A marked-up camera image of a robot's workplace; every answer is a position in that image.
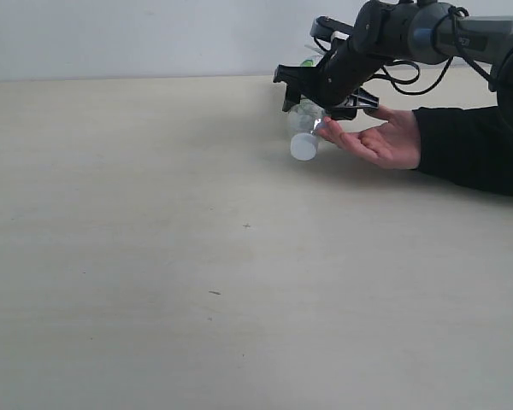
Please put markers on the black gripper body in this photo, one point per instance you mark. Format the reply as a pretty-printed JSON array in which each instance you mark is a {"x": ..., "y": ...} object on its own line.
[{"x": 343, "y": 73}]

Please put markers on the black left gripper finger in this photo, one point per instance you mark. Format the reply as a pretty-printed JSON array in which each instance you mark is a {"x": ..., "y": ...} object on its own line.
[{"x": 302, "y": 82}]

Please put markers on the green label clear bottle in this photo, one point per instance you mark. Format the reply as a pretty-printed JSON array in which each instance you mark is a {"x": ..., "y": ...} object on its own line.
[{"x": 302, "y": 121}]

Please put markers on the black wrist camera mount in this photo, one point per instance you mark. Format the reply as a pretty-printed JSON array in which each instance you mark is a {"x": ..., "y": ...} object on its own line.
[{"x": 327, "y": 29}]

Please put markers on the black sleeved forearm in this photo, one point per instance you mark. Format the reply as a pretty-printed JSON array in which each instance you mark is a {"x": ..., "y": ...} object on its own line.
[{"x": 472, "y": 148}]

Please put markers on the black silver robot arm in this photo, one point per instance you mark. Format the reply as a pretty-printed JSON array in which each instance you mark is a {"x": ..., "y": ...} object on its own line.
[{"x": 427, "y": 32}]

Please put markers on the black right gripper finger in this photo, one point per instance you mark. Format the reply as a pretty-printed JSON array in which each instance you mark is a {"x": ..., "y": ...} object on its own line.
[{"x": 359, "y": 99}]

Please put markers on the person's open bare hand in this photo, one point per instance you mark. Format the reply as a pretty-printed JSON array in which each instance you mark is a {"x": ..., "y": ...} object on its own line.
[{"x": 394, "y": 145}]

